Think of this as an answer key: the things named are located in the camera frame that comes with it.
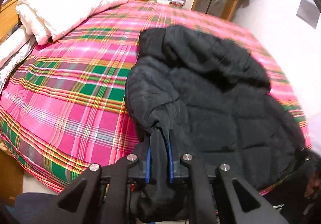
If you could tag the white folded duvet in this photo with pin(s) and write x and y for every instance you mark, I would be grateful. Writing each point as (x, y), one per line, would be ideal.
(65, 10)

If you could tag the person's leg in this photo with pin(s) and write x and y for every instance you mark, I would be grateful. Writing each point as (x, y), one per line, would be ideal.
(35, 207)
(280, 201)

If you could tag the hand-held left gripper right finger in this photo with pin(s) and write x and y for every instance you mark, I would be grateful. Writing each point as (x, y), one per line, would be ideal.
(170, 163)

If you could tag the bed with pink plaid sheet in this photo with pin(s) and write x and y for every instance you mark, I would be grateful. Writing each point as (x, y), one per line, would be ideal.
(75, 113)

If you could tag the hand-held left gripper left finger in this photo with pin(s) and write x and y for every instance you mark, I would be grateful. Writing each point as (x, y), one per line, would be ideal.
(148, 163)

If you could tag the person's left leg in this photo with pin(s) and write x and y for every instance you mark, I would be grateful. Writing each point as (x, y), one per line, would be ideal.
(35, 207)

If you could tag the white pillow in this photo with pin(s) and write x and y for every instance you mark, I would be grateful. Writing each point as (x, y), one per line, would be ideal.
(15, 48)

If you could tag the grey wall panel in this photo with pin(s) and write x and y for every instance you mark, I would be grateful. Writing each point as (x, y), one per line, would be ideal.
(308, 13)

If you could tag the red picture box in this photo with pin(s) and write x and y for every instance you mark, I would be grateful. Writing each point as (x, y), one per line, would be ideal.
(177, 2)

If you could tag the wooden headboard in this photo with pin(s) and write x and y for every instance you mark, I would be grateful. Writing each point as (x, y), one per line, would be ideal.
(12, 13)

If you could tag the black hooded puffer jacket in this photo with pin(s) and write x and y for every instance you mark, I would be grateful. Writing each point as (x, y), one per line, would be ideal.
(213, 103)

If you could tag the person's right leg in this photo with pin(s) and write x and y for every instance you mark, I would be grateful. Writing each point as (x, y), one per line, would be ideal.
(280, 201)

